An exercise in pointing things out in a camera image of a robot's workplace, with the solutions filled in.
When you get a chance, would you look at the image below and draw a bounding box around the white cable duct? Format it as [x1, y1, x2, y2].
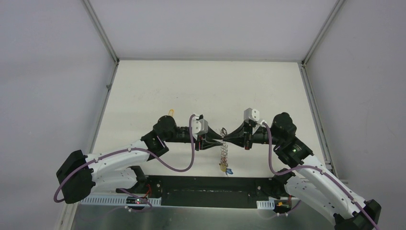
[79, 195, 148, 207]
[256, 199, 275, 210]

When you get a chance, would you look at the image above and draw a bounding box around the metal disc with keyrings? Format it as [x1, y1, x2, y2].
[219, 127, 229, 168]

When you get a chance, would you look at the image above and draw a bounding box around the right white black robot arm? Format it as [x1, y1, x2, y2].
[223, 108, 382, 230]

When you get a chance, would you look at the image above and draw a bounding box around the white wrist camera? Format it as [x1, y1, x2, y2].
[191, 115, 209, 139]
[244, 108, 260, 122]

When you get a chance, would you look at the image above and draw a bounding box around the left white cable duct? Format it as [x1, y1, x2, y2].
[79, 195, 148, 207]

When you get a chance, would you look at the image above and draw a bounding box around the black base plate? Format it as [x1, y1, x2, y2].
[128, 175, 289, 208]

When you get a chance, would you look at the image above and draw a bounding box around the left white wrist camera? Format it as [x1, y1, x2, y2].
[191, 115, 209, 139]

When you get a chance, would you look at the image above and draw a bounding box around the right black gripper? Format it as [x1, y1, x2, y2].
[223, 120, 282, 151]

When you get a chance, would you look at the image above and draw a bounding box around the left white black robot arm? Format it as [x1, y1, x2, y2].
[53, 114, 222, 204]

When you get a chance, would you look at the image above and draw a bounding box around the right white cable duct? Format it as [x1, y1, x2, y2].
[256, 199, 275, 210]

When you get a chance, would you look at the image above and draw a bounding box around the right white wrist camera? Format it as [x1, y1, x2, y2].
[244, 108, 260, 122]

